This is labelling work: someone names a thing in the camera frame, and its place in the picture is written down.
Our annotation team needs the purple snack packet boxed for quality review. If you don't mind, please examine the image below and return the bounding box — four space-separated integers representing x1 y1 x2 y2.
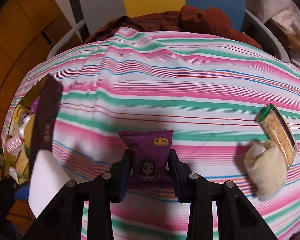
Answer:
119 129 174 189

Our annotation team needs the cream knitted sock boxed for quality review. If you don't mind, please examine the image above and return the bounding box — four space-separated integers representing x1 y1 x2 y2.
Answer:
244 140 287 202

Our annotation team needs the cracker pack green end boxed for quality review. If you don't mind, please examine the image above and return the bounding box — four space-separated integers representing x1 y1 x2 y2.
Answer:
256 104 298 170

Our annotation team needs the dark purple box lid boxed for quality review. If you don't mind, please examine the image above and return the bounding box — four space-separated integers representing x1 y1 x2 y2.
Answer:
29 74 63 172

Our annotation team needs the gold metal tray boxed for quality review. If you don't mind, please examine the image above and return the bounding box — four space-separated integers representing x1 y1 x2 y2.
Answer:
4 75 49 184

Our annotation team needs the dark red blanket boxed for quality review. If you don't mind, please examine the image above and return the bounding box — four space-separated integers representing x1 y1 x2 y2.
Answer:
85 5 262 49

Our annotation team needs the wooden wardrobe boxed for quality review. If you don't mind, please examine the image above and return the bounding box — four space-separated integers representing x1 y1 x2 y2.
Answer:
0 0 71 147

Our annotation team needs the pink patterned curtain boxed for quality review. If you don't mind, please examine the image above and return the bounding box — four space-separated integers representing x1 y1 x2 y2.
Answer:
246 0 300 37

